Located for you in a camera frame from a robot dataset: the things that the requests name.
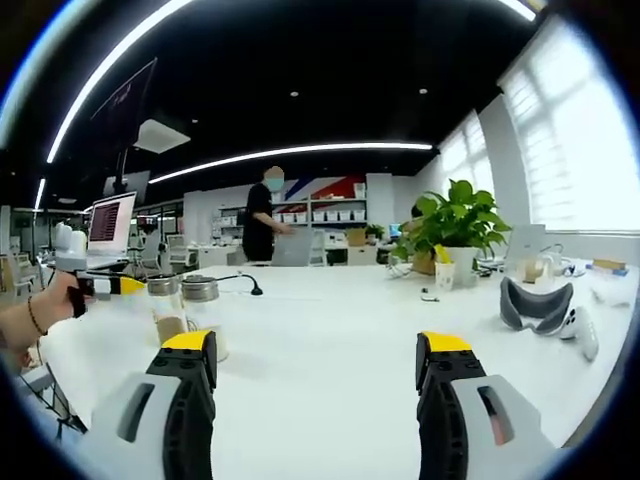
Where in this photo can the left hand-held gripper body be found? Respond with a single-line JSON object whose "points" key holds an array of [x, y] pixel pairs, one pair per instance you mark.
{"points": [[70, 245]]}

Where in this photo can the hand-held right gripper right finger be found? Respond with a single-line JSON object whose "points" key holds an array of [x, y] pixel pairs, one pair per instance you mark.
{"points": [[470, 440]]}

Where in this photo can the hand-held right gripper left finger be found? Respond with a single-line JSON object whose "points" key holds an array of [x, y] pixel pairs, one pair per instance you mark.
{"points": [[130, 440]]}

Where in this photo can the large seasoning bottle brown powder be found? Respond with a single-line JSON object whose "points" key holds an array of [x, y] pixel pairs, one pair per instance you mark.
{"points": [[167, 325]]}

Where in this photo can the large seasoning bottle white powder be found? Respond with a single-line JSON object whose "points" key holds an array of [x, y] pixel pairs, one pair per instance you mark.
{"points": [[200, 310]]}

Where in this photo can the person's left hand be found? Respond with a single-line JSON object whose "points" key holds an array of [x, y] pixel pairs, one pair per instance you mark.
{"points": [[57, 307]]}

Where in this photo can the white office chair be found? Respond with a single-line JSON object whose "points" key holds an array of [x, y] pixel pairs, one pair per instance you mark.
{"points": [[150, 247], [177, 250]]}

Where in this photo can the open white laptop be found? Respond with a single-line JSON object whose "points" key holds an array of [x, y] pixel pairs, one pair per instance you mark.
{"points": [[112, 220]]}

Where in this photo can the short ceiling light strip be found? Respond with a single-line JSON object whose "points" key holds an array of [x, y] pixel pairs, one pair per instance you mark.
{"points": [[40, 194]]}

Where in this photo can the small hanging screen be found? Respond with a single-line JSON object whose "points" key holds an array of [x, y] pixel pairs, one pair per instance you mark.
{"points": [[127, 184]]}

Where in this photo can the ceiling air vent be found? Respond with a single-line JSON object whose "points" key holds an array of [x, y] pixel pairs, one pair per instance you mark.
{"points": [[161, 135]]}

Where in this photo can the small black object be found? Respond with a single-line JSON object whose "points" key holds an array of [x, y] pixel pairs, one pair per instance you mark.
{"points": [[430, 298]]}

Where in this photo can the grey headset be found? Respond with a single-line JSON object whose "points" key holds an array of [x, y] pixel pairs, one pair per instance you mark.
{"points": [[540, 305]]}

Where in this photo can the large dark hanging screen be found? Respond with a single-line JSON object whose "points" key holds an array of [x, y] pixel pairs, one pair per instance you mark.
{"points": [[125, 100]]}

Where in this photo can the white hand controller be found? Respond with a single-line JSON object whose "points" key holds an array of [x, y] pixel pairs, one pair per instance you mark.
{"points": [[585, 330]]}

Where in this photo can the white paper cup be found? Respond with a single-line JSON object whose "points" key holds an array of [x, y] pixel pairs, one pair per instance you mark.
{"points": [[445, 277]]}

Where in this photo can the grey office chair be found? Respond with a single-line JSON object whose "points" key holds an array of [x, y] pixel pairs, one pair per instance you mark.
{"points": [[295, 247]]}

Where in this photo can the white plant pot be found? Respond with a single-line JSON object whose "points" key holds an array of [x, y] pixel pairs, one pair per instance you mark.
{"points": [[465, 265]]}

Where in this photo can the long ceiling light strip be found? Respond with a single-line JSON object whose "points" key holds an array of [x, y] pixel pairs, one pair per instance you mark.
{"points": [[109, 70], [300, 149]]}

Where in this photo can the glass jar brown contents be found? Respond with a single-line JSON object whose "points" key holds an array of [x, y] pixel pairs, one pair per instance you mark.
{"points": [[530, 270]]}

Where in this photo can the brown paper bag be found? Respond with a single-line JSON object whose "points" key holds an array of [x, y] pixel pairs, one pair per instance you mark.
{"points": [[425, 262]]}

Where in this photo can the yellow item in cup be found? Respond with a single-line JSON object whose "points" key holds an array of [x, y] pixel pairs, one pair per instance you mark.
{"points": [[441, 252]]}

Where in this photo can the clear glass mug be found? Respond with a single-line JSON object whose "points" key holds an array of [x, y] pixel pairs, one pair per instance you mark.
{"points": [[552, 265]]}

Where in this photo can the white storage shelf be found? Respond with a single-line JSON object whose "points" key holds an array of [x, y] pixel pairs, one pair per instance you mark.
{"points": [[310, 210]]}

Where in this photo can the white crumpled plastic bag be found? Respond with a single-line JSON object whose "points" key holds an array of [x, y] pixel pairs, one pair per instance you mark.
{"points": [[612, 297]]}

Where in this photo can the silver laptop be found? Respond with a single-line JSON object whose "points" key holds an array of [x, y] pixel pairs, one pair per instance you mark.
{"points": [[525, 242]]}

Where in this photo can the row of white storage boxes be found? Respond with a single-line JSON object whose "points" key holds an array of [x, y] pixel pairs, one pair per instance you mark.
{"points": [[332, 215]]}

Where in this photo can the lit computer screen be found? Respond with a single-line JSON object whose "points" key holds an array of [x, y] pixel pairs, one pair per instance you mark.
{"points": [[395, 230]]}

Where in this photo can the flat brown box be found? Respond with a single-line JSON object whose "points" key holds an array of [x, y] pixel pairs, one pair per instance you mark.
{"points": [[610, 265]]}

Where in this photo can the green leafy plant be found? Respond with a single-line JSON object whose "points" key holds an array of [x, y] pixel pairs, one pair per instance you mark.
{"points": [[460, 215]]}

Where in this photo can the small green potted plant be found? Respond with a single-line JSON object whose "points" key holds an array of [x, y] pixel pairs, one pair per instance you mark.
{"points": [[375, 231]]}

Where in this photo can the cardboard box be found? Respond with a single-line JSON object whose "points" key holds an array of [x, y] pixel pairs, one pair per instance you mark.
{"points": [[356, 237]]}

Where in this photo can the window with white blinds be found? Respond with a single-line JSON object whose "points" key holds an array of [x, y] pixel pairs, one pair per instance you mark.
{"points": [[575, 150], [465, 170]]}

